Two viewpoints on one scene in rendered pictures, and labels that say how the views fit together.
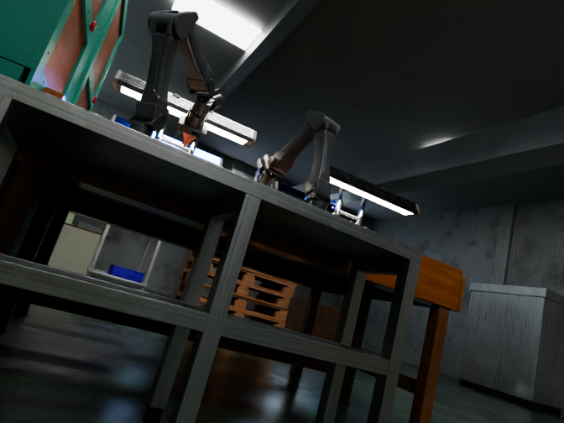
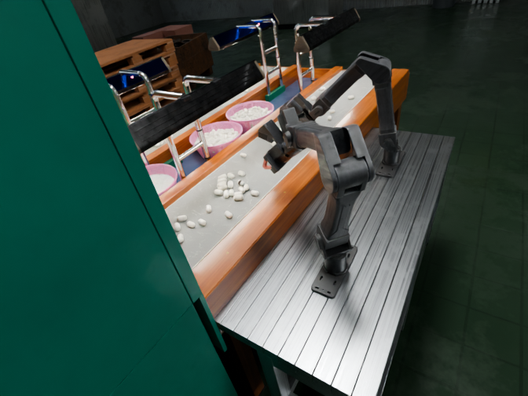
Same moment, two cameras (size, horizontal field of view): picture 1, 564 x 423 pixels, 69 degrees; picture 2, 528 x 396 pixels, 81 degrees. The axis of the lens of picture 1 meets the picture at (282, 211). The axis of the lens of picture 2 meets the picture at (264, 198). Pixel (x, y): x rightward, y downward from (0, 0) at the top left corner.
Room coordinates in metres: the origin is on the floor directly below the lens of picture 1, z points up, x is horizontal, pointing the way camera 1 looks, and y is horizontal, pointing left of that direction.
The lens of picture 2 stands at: (0.63, 0.85, 1.42)
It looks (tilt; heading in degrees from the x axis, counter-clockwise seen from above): 38 degrees down; 333
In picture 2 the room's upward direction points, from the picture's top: 10 degrees counter-clockwise
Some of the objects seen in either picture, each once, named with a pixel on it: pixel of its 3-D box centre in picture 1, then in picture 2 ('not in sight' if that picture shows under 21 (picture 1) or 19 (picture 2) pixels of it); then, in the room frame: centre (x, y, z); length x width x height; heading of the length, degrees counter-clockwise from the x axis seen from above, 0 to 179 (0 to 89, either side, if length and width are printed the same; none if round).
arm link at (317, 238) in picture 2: (146, 120); (332, 242); (1.08, 0.44, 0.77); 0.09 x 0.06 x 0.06; 73
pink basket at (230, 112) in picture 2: not in sight; (251, 118); (2.09, 0.09, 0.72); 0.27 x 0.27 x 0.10
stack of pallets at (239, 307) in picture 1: (232, 294); (127, 89); (4.71, 0.28, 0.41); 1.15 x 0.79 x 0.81; 112
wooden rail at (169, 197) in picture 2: not in sight; (263, 133); (1.90, 0.14, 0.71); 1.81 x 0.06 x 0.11; 111
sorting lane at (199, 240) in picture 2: not in sight; (293, 136); (1.73, 0.07, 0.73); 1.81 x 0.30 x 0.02; 111
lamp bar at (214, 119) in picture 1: (189, 109); (202, 99); (1.63, 0.50, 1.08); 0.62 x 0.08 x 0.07; 111
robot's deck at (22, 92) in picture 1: (206, 206); (304, 196); (1.42, 0.27, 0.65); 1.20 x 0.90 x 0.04; 114
